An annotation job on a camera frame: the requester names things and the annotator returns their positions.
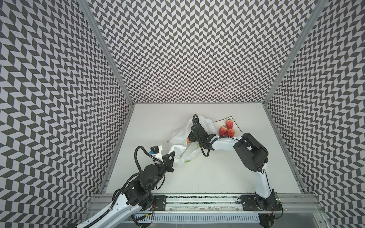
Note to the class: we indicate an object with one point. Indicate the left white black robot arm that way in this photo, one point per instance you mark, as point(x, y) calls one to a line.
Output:
point(135, 199)

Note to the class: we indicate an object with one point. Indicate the black mounting plate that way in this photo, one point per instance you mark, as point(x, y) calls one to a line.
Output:
point(258, 203)
point(159, 203)

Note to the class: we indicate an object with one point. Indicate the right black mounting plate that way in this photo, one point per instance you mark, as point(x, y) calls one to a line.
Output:
point(258, 203)

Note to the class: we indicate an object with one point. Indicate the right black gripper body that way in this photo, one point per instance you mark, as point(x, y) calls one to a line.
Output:
point(195, 135)

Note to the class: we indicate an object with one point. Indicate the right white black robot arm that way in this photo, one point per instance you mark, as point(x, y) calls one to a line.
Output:
point(254, 157)

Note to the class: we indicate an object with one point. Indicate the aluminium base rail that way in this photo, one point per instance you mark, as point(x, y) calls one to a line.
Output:
point(205, 203)

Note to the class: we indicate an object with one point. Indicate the white vented strip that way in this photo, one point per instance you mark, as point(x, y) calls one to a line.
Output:
point(189, 218)

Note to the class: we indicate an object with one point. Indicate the dark red fake fruit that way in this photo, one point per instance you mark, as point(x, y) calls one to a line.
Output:
point(231, 132)

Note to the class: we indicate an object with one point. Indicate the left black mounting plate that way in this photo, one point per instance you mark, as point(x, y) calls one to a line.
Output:
point(159, 203)

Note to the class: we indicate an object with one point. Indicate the white square plate black rim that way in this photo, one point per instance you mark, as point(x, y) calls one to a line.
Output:
point(218, 124)

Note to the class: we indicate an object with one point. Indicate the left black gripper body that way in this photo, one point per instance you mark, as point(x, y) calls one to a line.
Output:
point(161, 170)

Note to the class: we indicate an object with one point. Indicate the white plastic bag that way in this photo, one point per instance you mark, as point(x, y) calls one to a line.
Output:
point(186, 152)

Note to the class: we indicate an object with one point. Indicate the red fake strawberry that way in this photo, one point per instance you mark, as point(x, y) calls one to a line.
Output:
point(223, 131)

